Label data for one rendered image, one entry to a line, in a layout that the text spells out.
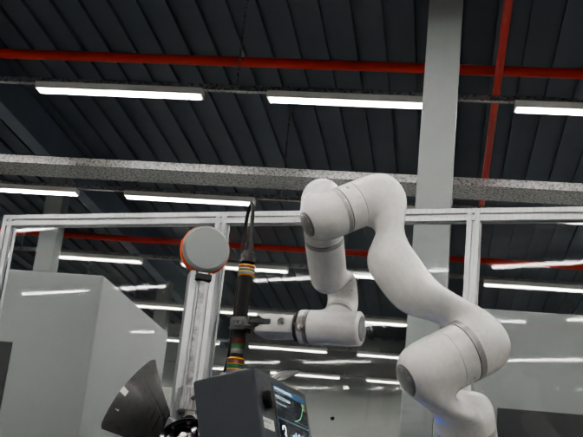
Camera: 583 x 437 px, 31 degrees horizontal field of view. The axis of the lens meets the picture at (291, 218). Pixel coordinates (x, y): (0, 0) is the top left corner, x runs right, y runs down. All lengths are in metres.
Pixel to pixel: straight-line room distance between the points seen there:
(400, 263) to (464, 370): 0.25
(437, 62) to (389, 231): 5.45
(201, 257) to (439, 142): 4.10
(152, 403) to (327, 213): 0.87
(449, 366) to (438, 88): 5.55
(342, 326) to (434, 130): 4.89
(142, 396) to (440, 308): 1.02
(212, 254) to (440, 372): 1.53
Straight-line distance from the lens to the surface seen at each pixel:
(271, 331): 2.60
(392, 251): 2.14
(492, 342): 2.08
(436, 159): 7.28
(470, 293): 3.28
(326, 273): 2.45
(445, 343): 2.05
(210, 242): 3.43
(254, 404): 1.72
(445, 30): 7.69
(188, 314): 3.37
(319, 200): 2.18
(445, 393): 2.05
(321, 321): 2.57
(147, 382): 2.87
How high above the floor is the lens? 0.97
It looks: 17 degrees up
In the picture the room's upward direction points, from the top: 6 degrees clockwise
